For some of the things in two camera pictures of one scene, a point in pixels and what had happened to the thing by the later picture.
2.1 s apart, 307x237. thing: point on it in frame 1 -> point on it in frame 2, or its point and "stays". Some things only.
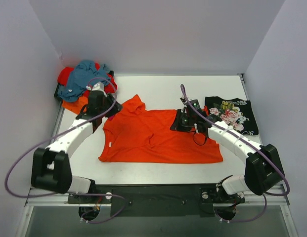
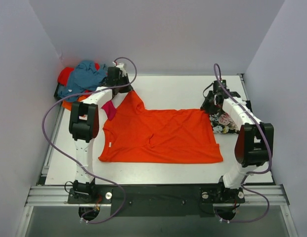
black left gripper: (114, 106) -> (124, 87)
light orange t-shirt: (75, 106) stays
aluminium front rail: (276, 198) stays
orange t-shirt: (137, 134) stays
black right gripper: (178, 122) -> (208, 106)
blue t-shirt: (83, 75) stays
